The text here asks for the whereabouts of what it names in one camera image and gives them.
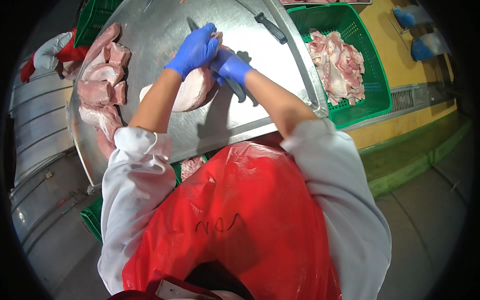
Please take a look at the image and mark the person's right hand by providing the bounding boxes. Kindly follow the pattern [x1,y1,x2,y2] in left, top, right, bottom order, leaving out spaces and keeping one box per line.
[209,47,256,89]

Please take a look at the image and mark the person's left hand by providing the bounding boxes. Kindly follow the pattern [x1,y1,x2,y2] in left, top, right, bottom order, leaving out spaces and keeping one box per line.
[164,22,221,81]

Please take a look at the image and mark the black handled butcher knife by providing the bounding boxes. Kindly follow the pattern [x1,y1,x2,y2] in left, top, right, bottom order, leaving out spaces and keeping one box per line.
[187,17,249,104]

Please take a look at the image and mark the large pale pork cut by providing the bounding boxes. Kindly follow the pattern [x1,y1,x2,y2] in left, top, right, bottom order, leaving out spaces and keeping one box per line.
[139,32,225,113]

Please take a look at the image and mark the green crate under table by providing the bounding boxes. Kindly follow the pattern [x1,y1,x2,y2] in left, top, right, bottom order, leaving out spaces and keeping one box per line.
[170,149,223,187]

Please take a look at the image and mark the pile of pink meat chunks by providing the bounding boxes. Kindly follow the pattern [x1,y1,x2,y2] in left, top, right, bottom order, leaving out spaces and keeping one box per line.
[62,22,132,162]

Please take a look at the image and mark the empty green plastic crate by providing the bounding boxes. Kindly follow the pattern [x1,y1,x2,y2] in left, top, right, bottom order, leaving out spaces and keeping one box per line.
[73,0,124,48]

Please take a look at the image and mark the heap of fatty meat trimmings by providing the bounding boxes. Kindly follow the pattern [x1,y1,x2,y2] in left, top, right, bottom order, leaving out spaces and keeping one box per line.
[305,29,366,107]

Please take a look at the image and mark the person's body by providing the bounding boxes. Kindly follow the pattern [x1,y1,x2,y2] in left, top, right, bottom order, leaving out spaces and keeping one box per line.
[97,118,393,300]

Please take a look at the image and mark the green crate with meat trimmings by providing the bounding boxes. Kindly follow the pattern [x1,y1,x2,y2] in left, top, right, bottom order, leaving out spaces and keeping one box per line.
[287,3,394,130]

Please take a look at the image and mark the metal floor drain grate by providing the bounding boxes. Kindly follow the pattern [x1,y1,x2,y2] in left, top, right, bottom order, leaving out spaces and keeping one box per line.
[389,82,457,118]

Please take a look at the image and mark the low green floor crate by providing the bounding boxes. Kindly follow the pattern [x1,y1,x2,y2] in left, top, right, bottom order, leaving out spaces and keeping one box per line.
[79,197,104,245]

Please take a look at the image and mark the black handled sharpening steel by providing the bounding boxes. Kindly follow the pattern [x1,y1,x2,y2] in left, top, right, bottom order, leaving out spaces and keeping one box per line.
[235,0,289,45]

